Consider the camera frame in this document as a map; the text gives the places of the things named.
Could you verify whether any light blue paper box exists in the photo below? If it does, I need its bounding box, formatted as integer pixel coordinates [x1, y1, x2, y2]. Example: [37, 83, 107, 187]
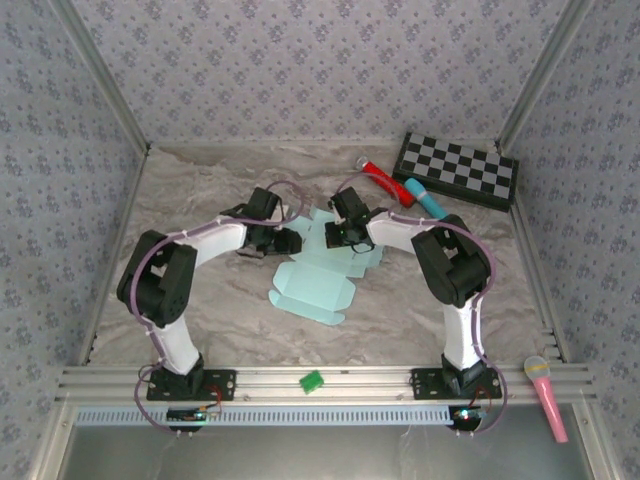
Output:
[268, 207, 386, 327]

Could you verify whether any red toy tube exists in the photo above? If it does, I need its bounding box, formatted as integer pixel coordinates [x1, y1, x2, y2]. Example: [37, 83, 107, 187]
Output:
[355, 157, 416, 210]

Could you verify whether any blue toy microphone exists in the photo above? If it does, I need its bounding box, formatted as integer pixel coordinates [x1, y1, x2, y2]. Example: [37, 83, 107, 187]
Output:
[403, 178, 449, 220]

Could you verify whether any black and grey chessboard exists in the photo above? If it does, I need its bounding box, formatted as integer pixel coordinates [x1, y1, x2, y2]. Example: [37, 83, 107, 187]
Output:
[392, 131, 520, 214]

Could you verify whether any green plastic block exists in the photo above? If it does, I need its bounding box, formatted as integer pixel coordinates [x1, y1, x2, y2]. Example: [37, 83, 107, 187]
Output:
[298, 369, 325, 395]

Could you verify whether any pink toy microphone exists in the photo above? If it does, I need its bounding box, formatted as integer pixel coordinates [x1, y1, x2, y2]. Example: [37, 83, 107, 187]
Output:
[523, 355, 570, 444]

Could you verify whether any aluminium front rail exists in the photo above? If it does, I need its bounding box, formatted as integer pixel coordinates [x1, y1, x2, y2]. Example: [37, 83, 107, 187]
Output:
[54, 364, 599, 405]

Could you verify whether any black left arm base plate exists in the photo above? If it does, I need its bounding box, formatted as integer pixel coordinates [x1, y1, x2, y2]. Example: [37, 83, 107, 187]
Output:
[146, 367, 237, 402]

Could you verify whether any aluminium side rail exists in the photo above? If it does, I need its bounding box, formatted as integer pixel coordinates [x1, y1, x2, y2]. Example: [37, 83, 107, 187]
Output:
[509, 194, 569, 364]
[77, 144, 151, 366]

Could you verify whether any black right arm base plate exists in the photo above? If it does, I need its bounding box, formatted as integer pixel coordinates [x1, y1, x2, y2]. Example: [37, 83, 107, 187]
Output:
[409, 367, 503, 401]

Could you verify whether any slotted grey cable duct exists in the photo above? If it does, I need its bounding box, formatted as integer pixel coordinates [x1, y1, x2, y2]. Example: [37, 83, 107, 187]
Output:
[74, 404, 454, 427]

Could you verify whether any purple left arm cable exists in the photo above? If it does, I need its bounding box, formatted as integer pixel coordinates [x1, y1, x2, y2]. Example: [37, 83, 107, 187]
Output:
[130, 180, 307, 437]

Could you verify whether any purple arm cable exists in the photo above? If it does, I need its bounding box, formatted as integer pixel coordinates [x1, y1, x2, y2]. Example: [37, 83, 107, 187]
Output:
[130, 180, 307, 437]
[333, 172, 509, 439]

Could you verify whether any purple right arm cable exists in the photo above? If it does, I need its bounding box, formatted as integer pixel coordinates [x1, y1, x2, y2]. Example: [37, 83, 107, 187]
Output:
[333, 172, 509, 439]

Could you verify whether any aluminium frame post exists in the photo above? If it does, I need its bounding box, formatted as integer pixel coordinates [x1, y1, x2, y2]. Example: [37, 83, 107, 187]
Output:
[499, 0, 596, 149]

